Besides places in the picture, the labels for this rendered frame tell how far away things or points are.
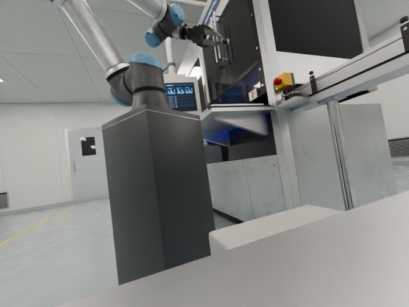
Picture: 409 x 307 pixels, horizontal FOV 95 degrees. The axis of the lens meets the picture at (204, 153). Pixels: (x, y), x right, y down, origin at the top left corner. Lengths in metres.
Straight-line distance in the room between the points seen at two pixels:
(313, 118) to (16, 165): 6.86
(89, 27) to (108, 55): 0.10
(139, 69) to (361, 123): 1.49
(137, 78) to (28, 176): 6.36
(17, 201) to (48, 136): 1.83
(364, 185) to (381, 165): 0.25
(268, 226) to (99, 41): 0.83
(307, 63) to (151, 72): 1.05
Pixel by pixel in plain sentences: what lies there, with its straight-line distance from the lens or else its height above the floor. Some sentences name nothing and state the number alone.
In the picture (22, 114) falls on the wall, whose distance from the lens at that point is 7.23.
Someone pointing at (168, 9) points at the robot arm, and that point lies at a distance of 0.99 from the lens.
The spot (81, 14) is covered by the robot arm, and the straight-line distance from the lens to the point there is 0.91.
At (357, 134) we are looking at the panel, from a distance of 1.68.
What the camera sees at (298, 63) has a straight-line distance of 1.42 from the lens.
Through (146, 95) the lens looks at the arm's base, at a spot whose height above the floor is 0.85.
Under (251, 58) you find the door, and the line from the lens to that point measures 1.43.
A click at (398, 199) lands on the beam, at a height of 0.55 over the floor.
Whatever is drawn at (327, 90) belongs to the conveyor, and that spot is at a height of 0.87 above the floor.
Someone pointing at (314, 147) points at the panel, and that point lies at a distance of 1.33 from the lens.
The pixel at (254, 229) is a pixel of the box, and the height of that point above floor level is 0.54.
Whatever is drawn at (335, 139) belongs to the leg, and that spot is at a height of 0.63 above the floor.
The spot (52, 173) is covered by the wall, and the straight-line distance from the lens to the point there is 6.76.
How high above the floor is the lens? 0.60
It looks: 3 degrees up
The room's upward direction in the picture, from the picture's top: 8 degrees counter-clockwise
